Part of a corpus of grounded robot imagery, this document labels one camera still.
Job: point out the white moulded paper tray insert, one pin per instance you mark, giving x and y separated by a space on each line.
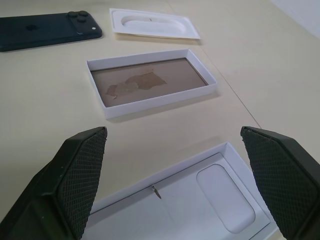
155 25

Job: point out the white box with recessed liner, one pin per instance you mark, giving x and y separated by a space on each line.
185 205

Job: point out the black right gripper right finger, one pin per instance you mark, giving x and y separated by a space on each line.
287 180

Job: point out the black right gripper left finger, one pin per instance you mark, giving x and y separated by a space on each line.
50 190

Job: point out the white box with brown bottom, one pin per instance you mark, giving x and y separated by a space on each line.
150 80

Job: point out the dark blue smartphone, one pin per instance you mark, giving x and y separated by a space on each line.
45 32

